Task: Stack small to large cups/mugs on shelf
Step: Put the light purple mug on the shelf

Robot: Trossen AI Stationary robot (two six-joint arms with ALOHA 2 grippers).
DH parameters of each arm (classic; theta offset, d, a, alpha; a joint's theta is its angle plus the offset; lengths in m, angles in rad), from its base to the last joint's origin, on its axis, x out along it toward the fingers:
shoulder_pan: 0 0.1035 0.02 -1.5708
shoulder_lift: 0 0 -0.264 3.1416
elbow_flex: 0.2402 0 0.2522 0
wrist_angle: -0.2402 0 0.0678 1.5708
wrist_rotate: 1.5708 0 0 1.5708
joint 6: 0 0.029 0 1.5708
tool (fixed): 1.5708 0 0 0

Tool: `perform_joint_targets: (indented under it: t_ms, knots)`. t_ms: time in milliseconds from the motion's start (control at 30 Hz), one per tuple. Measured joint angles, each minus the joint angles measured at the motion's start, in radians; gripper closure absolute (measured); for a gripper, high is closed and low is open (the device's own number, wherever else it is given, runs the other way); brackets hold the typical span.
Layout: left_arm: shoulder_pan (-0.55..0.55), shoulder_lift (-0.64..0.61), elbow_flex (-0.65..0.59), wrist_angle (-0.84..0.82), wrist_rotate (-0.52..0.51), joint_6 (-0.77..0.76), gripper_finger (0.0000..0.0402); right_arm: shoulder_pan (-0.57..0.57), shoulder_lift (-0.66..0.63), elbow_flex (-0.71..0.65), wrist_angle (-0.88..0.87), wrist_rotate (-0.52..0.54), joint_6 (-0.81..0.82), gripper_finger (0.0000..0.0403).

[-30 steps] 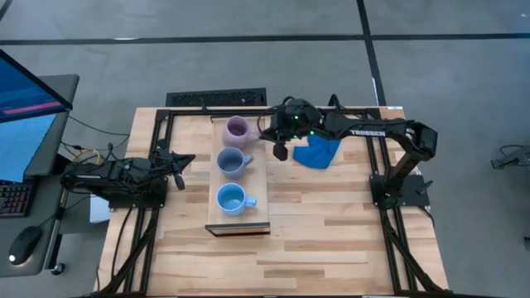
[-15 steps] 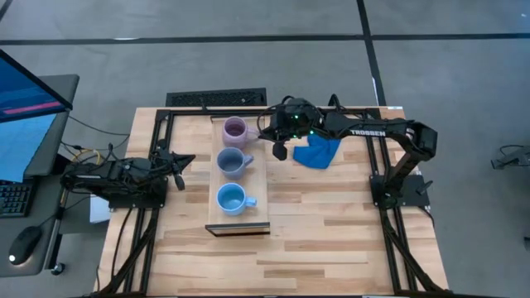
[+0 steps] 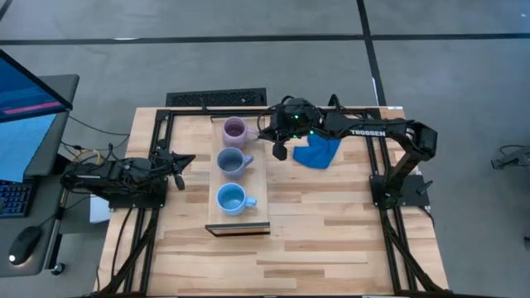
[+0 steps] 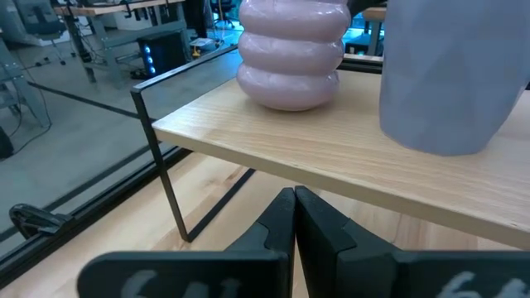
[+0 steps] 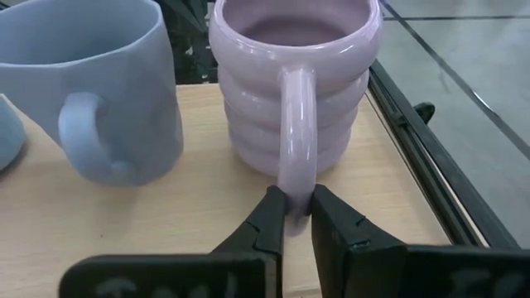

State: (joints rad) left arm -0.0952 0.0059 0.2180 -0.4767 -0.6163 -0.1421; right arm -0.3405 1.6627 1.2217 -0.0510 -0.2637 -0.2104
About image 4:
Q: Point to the pink ribbed mug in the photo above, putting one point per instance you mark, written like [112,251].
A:
[290,54]

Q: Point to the black metal table frame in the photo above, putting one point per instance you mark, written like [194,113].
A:
[103,207]

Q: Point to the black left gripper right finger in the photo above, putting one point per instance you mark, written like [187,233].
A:
[327,248]

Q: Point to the wooden table with black legs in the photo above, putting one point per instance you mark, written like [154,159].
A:
[374,25]

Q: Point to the wooden workbench with grey frame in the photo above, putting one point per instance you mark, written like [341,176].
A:
[120,33]

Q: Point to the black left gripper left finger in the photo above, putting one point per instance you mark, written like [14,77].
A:
[265,248]

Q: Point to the grey office chair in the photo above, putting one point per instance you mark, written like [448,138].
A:
[39,25]

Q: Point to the black computer tower blue lights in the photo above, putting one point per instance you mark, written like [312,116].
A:
[163,51]

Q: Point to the grey-blue faceted mug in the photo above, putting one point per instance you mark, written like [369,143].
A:
[447,83]

